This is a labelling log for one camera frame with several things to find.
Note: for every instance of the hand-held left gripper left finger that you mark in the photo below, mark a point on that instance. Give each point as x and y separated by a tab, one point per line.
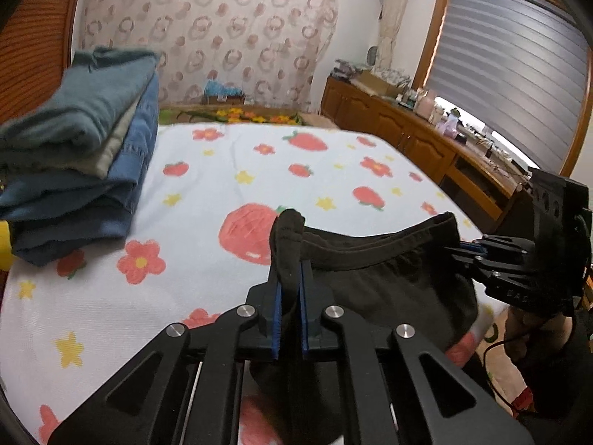
278	324

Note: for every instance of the teal folded pants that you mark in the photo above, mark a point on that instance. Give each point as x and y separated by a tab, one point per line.
83	106

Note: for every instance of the pink box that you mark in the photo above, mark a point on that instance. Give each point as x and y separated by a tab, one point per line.
427	104

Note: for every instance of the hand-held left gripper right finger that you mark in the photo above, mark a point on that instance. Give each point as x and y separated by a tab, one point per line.
305	324

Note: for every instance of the person's right forearm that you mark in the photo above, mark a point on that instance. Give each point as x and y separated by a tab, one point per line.
560	384

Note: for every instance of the wooden wardrobe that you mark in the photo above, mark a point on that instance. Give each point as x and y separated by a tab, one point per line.
37	32

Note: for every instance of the stack of folded clothes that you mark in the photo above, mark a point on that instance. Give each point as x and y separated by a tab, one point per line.
134	148

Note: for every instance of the small cardboard box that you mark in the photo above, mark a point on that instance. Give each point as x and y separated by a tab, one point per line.
224	99

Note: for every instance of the person's right hand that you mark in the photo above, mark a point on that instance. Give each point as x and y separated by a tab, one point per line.
528	333

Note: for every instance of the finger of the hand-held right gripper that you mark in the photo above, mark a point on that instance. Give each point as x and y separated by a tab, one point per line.
505	244
495	270

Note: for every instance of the white strawberry-print blanket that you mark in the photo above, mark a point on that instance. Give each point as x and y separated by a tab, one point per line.
208	171

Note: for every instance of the white lace curtain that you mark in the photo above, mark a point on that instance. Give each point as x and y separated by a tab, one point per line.
394	18

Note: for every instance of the wooden cabinet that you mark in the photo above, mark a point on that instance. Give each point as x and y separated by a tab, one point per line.
417	139

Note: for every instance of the dark blue folded pants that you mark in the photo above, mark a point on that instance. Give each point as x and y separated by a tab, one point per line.
69	237

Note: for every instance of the yellow object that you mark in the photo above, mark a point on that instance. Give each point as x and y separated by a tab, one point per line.
4	245

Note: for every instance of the open flat cardboard box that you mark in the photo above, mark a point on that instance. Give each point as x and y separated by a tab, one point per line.
377	83

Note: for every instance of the patterned cloth pile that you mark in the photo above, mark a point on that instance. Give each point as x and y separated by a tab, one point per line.
348	67

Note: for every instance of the black pants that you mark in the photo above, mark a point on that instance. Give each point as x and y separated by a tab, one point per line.
394	282

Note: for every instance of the grey window blind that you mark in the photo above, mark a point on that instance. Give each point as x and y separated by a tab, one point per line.
509	65

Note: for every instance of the grey-green folded pants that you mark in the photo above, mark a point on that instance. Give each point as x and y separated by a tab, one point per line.
110	154

